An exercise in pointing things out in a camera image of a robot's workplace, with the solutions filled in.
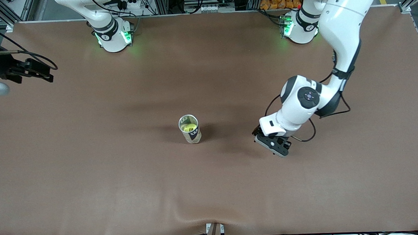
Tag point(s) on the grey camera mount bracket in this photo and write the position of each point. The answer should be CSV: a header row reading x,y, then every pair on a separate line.
x,y
213,233

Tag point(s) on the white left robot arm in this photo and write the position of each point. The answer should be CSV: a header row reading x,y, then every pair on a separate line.
x,y
341,22

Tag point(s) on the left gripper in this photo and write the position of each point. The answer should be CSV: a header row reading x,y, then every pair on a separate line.
x,y
255,131

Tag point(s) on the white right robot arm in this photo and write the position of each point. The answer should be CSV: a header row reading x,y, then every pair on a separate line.
x,y
112,41

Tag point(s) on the socket strip with black plugs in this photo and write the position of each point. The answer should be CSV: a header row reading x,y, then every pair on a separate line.
x,y
132,3

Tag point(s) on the clear tennis ball can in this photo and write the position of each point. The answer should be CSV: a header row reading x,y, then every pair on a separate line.
x,y
193,137

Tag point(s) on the brown table mat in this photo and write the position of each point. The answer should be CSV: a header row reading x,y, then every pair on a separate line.
x,y
211,187

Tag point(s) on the yellow tennis ball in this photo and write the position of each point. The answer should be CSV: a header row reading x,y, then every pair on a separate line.
x,y
187,127

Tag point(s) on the white power strip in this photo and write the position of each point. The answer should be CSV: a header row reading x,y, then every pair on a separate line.
x,y
208,8

